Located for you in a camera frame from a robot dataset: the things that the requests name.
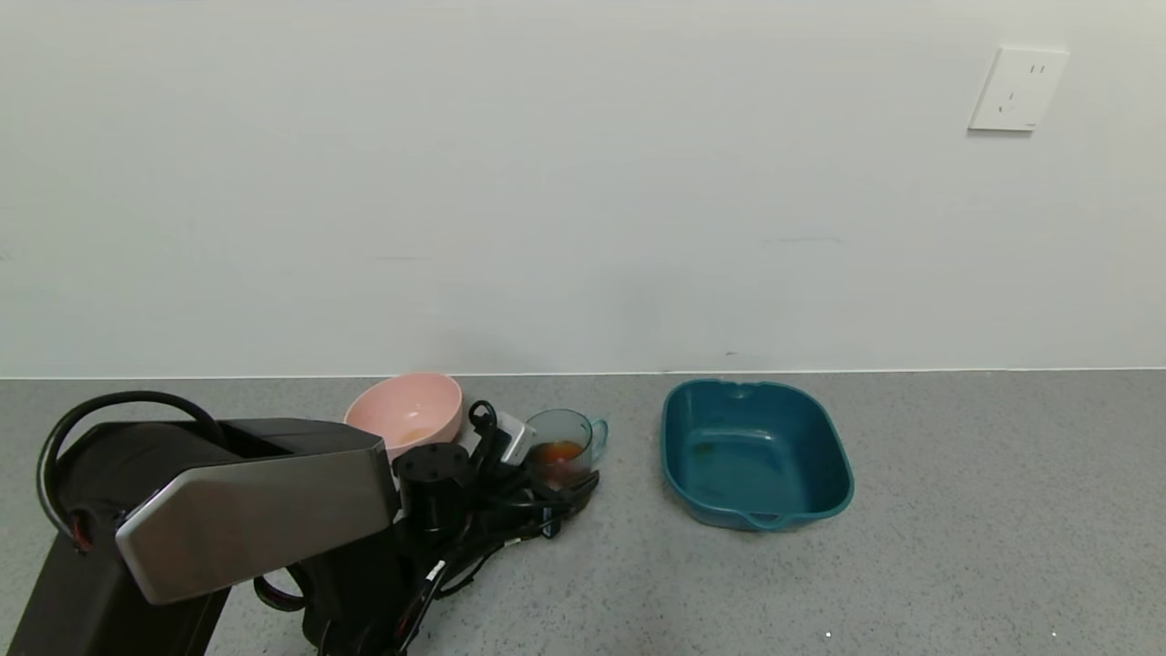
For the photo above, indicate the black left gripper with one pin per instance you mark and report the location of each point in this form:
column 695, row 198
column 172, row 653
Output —
column 553, row 517

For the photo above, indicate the reddish brown liquid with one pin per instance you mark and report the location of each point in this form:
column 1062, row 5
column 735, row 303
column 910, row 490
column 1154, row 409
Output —
column 563, row 453

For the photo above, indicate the clear teal ribbed cup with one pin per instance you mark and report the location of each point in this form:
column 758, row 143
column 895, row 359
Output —
column 569, row 428

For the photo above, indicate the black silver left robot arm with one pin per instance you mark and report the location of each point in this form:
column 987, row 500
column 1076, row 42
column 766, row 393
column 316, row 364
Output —
column 255, row 510

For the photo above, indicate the pink plastic bowl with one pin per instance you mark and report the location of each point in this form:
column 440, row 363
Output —
column 410, row 405

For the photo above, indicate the teal plastic basin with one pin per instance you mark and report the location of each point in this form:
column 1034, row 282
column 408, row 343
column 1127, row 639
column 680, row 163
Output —
column 756, row 456

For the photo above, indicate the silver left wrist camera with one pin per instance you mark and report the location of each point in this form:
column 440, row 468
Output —
column 517, row 437

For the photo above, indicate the white wall power outlet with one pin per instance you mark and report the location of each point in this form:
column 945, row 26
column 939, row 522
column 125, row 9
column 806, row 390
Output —
column 1017, row 89

